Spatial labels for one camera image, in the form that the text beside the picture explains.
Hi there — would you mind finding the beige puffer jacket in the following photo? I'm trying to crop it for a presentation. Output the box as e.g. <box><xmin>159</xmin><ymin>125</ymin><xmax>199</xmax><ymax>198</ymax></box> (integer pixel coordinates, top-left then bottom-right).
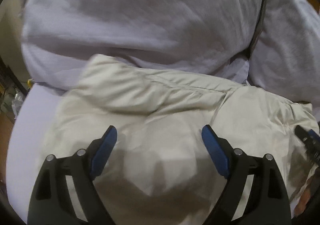
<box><xmin>38</xmin><ymin>55</ymin><xmax>319</xmax><ymax>224</ymax></box>

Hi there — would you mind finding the lavender bed mattress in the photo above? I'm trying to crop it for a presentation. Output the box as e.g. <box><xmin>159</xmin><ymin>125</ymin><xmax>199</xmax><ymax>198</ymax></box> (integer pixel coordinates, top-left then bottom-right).
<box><xmin>5</xmin><ymin>84</ymin><xmax>65</xmax><ymax>222</ymax></box>

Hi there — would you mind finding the right lavender pillow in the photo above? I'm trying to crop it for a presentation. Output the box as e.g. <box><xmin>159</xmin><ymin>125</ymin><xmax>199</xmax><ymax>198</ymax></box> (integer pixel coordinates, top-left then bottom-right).
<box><xmin>249</xmin><ymin>0</ymin><xmax>319</xmax><ymax>107</ymax></box>

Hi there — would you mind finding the lavender pillow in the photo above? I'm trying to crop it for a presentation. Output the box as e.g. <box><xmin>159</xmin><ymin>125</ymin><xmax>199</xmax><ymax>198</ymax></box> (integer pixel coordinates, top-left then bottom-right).
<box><xmin>249</xmin><ymin>0</ymin><xmax>319</xmax><ymax>107</ymax></box>
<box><xmin>21</xmin><ymin>0</ymin><xmax>262</xmax><ymax>90</ymax></box>

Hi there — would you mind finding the cluttered bedside table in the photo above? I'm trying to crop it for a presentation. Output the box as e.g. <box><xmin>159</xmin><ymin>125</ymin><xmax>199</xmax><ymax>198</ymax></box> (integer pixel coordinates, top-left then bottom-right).
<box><xmin>0</xmin><ymin>57</ymin><xmax>34</xmax><ymax>123</ymax></box>

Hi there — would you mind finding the left lavender pillow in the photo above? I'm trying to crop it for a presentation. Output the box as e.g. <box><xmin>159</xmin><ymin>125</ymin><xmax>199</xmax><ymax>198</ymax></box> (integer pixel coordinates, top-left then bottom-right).
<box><xmin>21</xmin><ymin>0</ymin><xmax>262</xmax><ymax>90</ymax></box>

